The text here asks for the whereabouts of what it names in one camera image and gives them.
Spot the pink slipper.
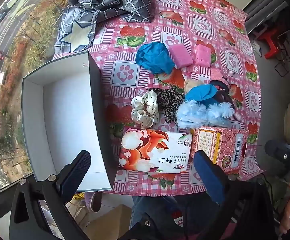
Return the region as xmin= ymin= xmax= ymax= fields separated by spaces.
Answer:
xmin=84 ymin=192 xmax=103 ymax=213

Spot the brown cardboard box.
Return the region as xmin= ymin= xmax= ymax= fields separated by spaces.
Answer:
xmin=86 ymin=204 xmax=133 ymax=240

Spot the orange flower tissue packet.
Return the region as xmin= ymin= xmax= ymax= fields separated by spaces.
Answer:
xmin=118 ymin=127 xmax=193 ymax=173

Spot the blue fuzzy scrunchie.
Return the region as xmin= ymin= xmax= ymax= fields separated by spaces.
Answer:
xmin=184 ymin=84 xmax=222 ymax=105

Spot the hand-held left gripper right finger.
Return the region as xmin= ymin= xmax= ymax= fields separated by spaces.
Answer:
xmin=193 ymin=150 xmax=279 ymax=240

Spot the leopard print scrunchie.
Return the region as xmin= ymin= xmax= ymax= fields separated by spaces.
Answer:
xmin=147 ymin=87 xmax=185 ymax=123

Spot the pink rectangular sponge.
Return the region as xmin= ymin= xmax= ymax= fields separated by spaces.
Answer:
xmin=169 ymin=44 xmax=194 ymax=68

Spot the blue crumpled cloth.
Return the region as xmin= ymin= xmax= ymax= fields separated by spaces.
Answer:
xmin=135 ymin=42 xmax=177 ymax=75

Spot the star pattern plaid cloth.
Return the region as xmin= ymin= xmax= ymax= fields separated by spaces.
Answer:
xmin=53 ymin=6 xmax=98 ymax=54

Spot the red plastic stool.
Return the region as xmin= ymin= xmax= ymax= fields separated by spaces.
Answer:
xmin=257 ymin=27 xmax=281 ymax=59

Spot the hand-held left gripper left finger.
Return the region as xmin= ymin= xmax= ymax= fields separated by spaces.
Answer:
xmin=9 ymin=150 xmax=92 ymax=240

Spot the light blue fluffy scrunchie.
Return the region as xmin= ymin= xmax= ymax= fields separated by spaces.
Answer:
xmin=176 ymin=99 xmax=235 ymax=129

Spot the dark brown scrunchie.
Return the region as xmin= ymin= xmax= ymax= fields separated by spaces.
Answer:
xmin=209 ymin=79 xmax=236 ymax=109

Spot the pink biscuit shaped sponge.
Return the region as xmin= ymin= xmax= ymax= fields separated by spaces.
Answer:
xmin=195 ymin=44 xmax=215 ymax=68

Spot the dark plaid cloth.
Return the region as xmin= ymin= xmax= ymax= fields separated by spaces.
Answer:
xmin=67 ymin=0 xmax=152 ymax=23

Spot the person's leg in jeans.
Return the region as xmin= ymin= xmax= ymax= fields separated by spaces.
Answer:
xmin=131 ymin=194 xmax=212 ymax=240

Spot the pink strawberry print tablecloth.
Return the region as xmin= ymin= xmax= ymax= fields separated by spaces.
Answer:
xmin=52 ymin=0 xmax=265 ymax=197

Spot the white polka dot scrunchie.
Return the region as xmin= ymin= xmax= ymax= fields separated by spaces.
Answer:
xmin=130 ymin=91 xmax=160 ymax=128

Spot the pink scrunchie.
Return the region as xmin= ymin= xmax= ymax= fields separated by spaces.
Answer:
xmin=209 ymin=69 xmax=227 ymax=82

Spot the pink patterned carton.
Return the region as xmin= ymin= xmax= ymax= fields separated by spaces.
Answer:
xmin=190 ymin=126 xmax=250 ymax=172

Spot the white cardboard box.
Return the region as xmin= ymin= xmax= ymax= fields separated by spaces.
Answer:
xmin=21 ymin=51 xmax=113 ymax=192

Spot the beige scrunchie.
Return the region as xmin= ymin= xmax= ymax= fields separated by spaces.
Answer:
xmin=184 ymin=79 xmax=200 ymax=95

